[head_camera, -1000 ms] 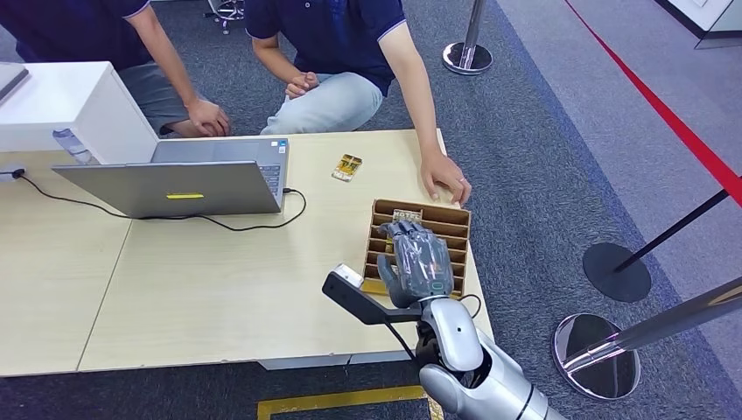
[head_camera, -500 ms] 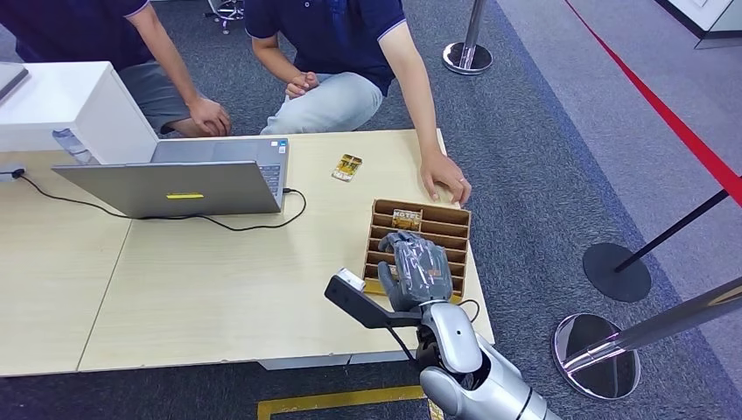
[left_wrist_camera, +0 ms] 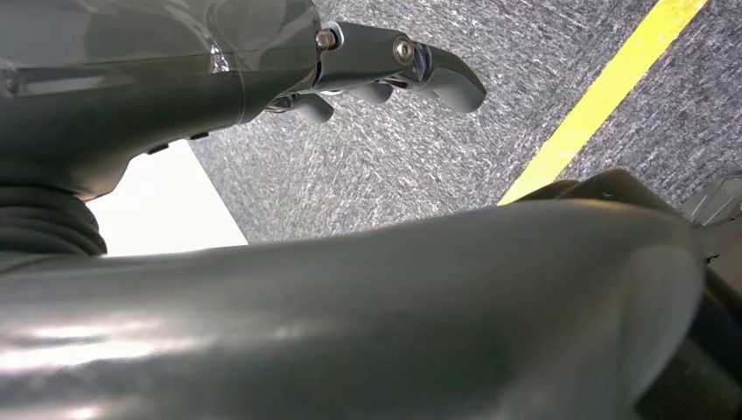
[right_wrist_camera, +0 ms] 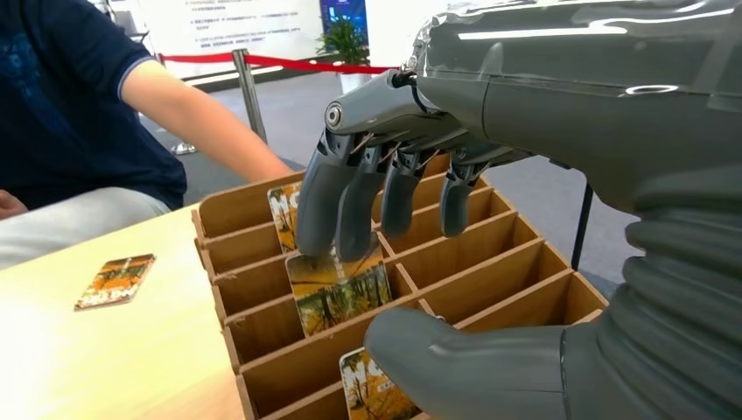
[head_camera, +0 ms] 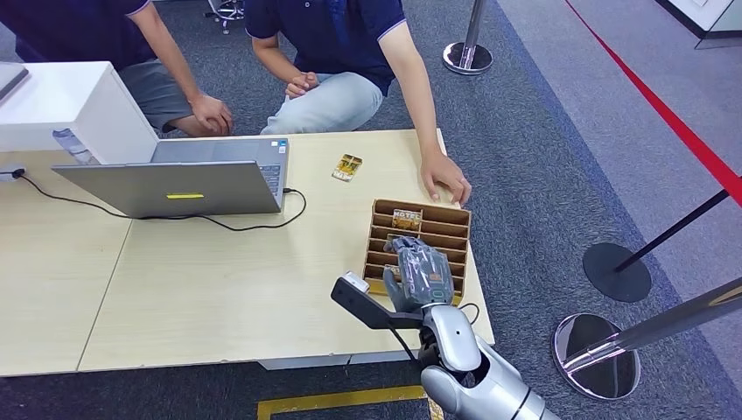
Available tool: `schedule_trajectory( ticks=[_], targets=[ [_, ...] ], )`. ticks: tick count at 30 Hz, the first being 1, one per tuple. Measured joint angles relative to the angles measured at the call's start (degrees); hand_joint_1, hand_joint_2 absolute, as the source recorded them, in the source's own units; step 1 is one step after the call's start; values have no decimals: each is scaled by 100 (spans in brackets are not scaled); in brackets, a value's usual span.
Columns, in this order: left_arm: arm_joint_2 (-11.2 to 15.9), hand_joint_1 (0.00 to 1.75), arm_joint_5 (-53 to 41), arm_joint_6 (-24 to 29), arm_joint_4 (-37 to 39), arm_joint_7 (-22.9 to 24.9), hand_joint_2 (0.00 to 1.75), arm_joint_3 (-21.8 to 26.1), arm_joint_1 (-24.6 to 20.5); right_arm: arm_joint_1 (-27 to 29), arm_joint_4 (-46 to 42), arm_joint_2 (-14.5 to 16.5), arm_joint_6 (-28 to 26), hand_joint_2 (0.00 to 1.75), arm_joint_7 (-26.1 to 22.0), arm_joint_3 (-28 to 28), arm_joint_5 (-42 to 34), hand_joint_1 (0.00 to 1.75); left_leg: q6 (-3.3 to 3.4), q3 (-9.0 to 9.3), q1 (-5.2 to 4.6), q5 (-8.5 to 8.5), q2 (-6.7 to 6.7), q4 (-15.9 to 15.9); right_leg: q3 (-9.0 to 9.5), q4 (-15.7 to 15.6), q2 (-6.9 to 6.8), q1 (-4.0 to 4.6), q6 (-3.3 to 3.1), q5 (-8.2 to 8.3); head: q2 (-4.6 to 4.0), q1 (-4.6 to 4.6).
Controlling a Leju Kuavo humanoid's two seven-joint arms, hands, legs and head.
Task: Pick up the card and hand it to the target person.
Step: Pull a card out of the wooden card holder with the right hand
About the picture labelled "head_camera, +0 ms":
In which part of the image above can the person's left hand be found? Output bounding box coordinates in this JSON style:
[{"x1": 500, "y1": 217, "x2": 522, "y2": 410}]
[
  {"x1": 420, "y1": 149, "x2": 473, "y2": 207},
  {"x1": 190, "y1": 94, "x2": 235, "y2": 138}
]

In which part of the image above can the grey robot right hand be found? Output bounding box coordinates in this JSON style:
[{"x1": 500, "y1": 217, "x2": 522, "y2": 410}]
[{"x1": 382, "y1": 234, "x2": 457, "y2": 314}]

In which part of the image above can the person's right hand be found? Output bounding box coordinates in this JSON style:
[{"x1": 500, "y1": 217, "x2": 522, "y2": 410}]
[{"x1": 284, "y1": 71, "x2": 321, "y2": 100}]

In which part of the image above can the cardboard slotted card holder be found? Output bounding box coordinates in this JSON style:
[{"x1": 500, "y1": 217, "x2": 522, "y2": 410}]
[{"x1": 361, "y1": 199, "x2": 473, "y2": 307}]

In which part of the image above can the person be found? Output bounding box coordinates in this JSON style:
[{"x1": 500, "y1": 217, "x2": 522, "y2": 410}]
[
  {"x1": 243, "y1": 0, "x2": 473, "y2": 207},
  {"x1": 0, "y1": 0, "x2": 235, "y2": 138}
]

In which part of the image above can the silver laptop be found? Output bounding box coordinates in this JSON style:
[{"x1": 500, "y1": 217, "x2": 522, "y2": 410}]
[{"x1": 51, "y1": 136, "x2": 291, "y2": 221}]

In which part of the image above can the office chair base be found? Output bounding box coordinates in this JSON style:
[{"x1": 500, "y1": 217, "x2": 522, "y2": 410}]
[{"x1": 204, "y1": 0, "x2": 247, "y2": 35}]

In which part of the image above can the clear plastic bottle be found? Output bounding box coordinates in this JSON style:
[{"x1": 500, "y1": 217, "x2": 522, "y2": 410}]
[{"x1": 52, "y1": 128, "x2": 101, "y2": 166}]

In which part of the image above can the yellow floor tape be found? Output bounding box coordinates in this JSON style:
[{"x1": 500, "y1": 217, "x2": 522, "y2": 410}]
[{"x1": 256, "y1": 385, "x2": 445, "y2": 420}]

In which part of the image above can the white cabinet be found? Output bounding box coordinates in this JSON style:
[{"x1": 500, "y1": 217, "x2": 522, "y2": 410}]
[{"x1": 0, "y1": 60, "x2": 160, "y2": 166}]

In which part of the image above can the large chrome stanchion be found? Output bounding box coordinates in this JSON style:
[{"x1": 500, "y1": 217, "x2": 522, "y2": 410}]
[{"x1": 551, "y1": 276, "x2": 742, "y2": 403}]

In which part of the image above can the black stanchion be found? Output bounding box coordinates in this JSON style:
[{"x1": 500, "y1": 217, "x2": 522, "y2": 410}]
[{"x1": 582, "y1": 188, "x2": 732, "y2": 305}]

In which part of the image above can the grey flat device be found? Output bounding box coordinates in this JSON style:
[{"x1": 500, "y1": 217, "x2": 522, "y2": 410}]
[{"x1": 0, "y1": 61, "x2": 30, "y2": 104}]

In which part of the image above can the red barrier belt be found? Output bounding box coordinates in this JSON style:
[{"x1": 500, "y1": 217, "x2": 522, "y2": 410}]
[{"x1": 563, "y1": 0, "x2": 742, "y2": 208}]

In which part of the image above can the white counter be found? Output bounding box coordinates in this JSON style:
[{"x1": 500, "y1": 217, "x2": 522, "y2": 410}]
[{"x1": 654, "y1": 0, "x2": 742, "y2": 51}]

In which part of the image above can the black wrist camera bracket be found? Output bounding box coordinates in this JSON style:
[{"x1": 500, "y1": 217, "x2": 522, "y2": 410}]
[{"x1": 330, "y1": 276, "x2": 425, "y2": 331}]

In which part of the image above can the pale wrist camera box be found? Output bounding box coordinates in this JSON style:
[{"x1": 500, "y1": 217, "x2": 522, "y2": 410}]
[{"x1": 343, "y1": 270, "x2": 371, "y2": 294}]

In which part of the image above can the black robot wrist cable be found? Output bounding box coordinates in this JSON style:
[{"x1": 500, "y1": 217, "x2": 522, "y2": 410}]
[{"x1": 388, "y1": 326, "x2": 421, "y2": 365}]

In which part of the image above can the black laptop power cable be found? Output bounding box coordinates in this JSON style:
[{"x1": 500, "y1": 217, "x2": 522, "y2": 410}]
[{"x1": 16, "y1": 170, "x2": 308, "y2": 233}]

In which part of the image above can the grey table frame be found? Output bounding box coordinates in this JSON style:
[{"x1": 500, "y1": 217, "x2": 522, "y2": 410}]
[{"x1": 257, "y1": 350, "x2": 422, "y2": 372}]

